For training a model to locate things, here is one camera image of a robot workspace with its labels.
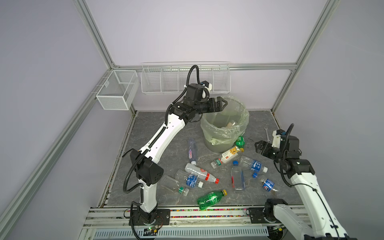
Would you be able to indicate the tall blue cap clear bottle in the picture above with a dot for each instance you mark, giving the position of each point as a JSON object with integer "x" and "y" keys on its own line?
{"x": 238, "y": 181}

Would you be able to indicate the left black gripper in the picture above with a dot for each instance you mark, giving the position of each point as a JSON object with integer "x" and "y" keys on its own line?
{"x": 219, "y": 108}

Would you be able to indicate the white wire rack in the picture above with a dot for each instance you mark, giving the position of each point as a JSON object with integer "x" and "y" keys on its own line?
{"x": 171, "y": 77}

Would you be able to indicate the white mesh box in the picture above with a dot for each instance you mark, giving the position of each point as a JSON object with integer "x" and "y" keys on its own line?
{"x": 118, "y": 90}

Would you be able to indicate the green cap clear bottle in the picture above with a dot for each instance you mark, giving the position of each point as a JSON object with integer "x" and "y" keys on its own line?
{"x": 173, "y": 185}

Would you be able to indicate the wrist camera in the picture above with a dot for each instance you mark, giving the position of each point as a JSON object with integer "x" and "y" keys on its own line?
{"x": 199, "y": 92}
{"x": 277, "y": 138}

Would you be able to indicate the blue label white cap bottle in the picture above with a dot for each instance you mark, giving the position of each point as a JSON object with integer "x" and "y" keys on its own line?
{"x": 190, "y": 180}

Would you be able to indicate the purple label clear bottle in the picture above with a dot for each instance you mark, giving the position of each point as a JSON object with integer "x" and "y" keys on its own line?
{"x": 193, "y": 152}

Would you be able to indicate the blue label water bottle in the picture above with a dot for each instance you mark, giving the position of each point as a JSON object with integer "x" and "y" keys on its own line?
{"x": 253, "y": 165}

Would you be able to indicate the silver wrench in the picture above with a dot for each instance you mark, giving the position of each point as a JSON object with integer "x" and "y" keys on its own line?
{"x": 267, "y": 134}

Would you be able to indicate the blue cap pepsi bottle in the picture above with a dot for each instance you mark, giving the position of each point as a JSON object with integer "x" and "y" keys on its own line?
{"x": 265, "y": 183}

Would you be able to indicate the green bottle yellow cap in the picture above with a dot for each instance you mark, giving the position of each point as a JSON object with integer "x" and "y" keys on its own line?
{"x": 211, "y": 199}

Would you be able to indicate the bin with green bag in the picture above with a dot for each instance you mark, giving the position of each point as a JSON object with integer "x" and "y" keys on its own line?
{"x": 217, "y": 137}

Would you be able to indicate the red cap white bottle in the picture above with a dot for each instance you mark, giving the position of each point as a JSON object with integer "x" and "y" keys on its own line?
{"x": 201, "y": 173}

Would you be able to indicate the white cap orange label bottle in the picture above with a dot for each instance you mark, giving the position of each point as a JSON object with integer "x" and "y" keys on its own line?
{"x": 231, "y": 124}

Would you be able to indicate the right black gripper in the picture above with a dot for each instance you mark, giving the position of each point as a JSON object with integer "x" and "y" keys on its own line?
{"x": 267, "y": 148}

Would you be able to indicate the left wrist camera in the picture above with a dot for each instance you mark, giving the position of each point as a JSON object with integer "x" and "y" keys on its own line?
{"x": 199, "y": 92}

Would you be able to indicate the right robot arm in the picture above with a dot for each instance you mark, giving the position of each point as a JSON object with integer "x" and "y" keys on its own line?
{"x": 299, "y": 174}

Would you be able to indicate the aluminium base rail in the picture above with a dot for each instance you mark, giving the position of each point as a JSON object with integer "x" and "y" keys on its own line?
{"x": 176, "y": 223}

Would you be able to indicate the small green bottle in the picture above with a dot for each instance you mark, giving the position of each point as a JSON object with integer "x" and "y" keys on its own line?
{"x": 240, "y": 142}

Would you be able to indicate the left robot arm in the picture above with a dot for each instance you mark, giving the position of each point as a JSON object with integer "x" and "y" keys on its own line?
{"x": 145, "y": 172}

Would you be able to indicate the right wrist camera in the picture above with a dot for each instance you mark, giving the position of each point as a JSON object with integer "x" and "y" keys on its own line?
{"x": 277, "y": 138}

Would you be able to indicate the flower label tea bottle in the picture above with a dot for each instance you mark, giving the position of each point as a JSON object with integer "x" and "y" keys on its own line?
{"x": 226, "y": 157}

